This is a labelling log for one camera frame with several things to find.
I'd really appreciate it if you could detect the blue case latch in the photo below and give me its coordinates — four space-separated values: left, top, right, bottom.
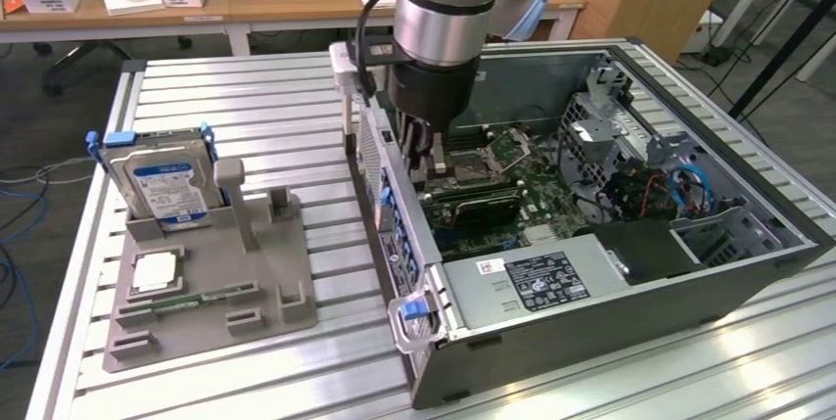
398 298 427 324

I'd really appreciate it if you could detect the small silver chipset heatsink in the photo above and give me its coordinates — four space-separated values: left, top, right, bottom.
522 224 558 247

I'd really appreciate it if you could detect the grey power supply unit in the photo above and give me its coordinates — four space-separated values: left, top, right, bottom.
438 234 633 331

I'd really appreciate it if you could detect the grey parts rack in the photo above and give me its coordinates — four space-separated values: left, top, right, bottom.
102 158 322 375

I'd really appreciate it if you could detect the black slanted pole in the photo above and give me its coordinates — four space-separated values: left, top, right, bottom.
727 0 836 120

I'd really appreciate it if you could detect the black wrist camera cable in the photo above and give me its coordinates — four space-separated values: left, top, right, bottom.
354 0 402 98

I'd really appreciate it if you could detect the black plastic shroud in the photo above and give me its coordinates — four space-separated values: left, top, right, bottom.
591 218 707 287

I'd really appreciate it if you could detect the blue wire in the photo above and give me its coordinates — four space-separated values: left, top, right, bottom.
670 163 721 218

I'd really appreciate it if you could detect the green motherboard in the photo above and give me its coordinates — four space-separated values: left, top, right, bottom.
390 106 594 262

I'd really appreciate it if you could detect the loose green RAM stick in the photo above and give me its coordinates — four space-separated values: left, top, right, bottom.
121 287 254 316

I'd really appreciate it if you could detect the metal socket cover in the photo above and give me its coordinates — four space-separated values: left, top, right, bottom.
483 126 533 160

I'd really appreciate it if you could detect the hard disk with blue caddy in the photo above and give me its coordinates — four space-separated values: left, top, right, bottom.
83 121 227 235

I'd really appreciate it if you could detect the CPU socket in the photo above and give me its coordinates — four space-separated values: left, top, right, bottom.
450 150 505 184

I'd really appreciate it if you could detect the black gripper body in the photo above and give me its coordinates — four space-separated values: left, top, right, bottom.
389 58 483 135

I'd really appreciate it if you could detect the silver CPU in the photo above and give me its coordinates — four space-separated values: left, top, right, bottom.
130 254 182 294

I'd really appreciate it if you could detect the blue floor cable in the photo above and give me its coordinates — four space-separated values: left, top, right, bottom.
0 184 53 372

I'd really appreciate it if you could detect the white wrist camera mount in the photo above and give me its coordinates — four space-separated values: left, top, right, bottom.
329 40 411 98

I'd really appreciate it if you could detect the black office chair base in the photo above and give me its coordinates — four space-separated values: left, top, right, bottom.
33 36 197 97

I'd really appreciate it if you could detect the black graphics card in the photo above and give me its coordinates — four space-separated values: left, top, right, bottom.
418 184 525 238

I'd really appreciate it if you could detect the open dark PC case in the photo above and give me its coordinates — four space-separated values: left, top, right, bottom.
343 40 836 410

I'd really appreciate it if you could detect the grey metal disk bay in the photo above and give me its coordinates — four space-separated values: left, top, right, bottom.
671 204 790 267

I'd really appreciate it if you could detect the grey floor cable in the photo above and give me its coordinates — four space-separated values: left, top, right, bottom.
0 158 97 186

